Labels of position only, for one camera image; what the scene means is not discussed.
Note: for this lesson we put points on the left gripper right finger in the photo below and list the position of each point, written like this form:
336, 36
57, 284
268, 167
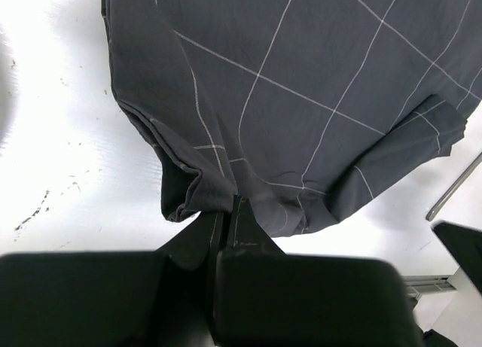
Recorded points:
265, 297

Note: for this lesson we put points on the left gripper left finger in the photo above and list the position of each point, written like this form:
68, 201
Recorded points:
110, 298

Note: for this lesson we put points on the dark checked cloth placemat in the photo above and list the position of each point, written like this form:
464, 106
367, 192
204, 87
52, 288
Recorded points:
310, 109

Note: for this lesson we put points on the silver table knife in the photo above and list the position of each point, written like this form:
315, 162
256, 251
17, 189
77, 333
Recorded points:
437, 207

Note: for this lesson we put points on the aluminium frame rail front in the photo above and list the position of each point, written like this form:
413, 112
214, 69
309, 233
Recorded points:
419, 285

